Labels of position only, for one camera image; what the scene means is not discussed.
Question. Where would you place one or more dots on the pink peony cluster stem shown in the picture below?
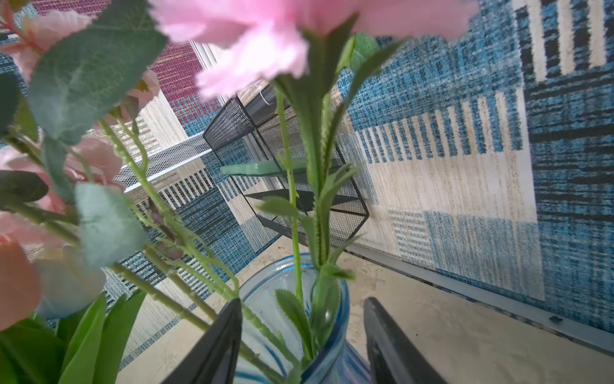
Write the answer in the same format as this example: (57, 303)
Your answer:
(78, 82)

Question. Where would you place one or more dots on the green tray on shelf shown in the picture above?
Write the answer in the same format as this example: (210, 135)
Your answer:
(265, 168)

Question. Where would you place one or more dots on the light pink carnation stem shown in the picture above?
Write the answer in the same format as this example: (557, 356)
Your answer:
(316, 55)

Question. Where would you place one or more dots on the purple blue glass vase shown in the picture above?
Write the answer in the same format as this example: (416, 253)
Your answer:
(338, 362)

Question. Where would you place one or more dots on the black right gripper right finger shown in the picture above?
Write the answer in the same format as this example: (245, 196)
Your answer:
(392, 356)

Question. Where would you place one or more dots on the white wire mesh tray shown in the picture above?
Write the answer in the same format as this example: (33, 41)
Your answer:
(165, 161)

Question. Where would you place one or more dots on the tulip bunch pink yellow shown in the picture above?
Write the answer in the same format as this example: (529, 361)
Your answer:
(56, 326)

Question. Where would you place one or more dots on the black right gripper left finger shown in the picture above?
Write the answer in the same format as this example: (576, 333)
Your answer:
(214, 358)

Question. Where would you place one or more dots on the black wire mesh shelf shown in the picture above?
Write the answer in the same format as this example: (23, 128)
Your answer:
(249, 132)

